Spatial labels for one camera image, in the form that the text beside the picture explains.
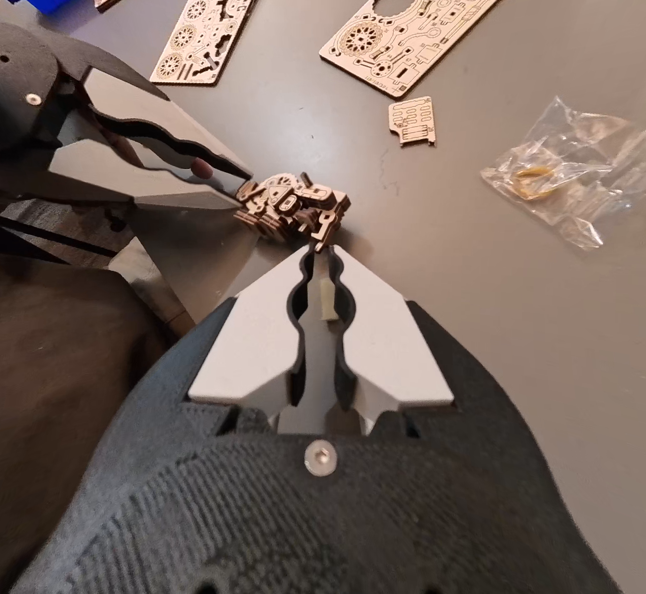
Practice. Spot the wooden puzzle sheet cut out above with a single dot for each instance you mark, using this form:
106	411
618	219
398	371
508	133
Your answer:
202	13

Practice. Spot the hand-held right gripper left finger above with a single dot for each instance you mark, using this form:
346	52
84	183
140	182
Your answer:
242	341

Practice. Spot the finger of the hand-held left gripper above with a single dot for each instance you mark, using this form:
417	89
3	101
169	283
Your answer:
151	109
101	175

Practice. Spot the clear plastic bag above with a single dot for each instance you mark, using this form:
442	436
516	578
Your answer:
580	165

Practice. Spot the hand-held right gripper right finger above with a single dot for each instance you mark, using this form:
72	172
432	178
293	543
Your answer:
393	351

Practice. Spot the wooden model car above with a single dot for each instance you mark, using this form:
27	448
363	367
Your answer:
287	200

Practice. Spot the person's left hand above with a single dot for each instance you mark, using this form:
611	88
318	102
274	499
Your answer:
203	169

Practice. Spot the grey desk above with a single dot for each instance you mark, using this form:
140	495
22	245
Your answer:
454	301

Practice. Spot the small wooden puzzle piece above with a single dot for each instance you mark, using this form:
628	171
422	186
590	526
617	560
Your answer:
411	122

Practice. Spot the small white wax stick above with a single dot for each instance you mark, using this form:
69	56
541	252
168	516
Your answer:
327	301

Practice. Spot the yellow rubber band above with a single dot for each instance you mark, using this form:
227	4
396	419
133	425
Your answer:
519	185

